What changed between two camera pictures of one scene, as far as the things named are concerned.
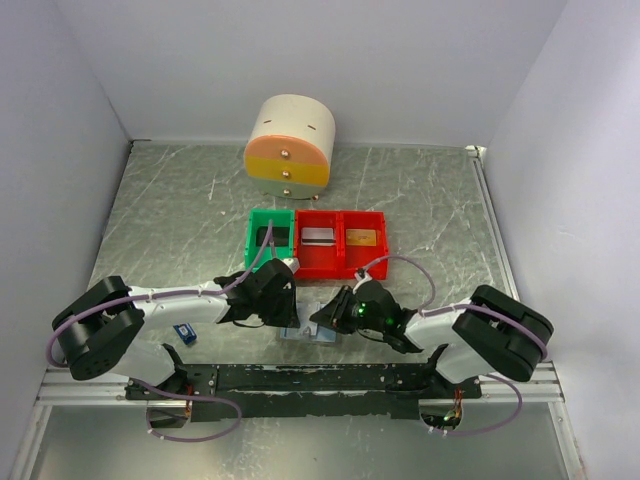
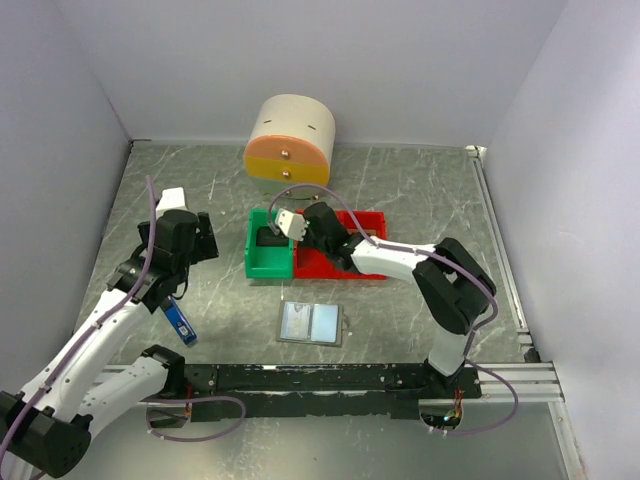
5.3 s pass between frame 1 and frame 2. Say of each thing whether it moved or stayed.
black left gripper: moved
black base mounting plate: stayed
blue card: stayed
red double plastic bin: stayed
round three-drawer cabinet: stayed
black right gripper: moved
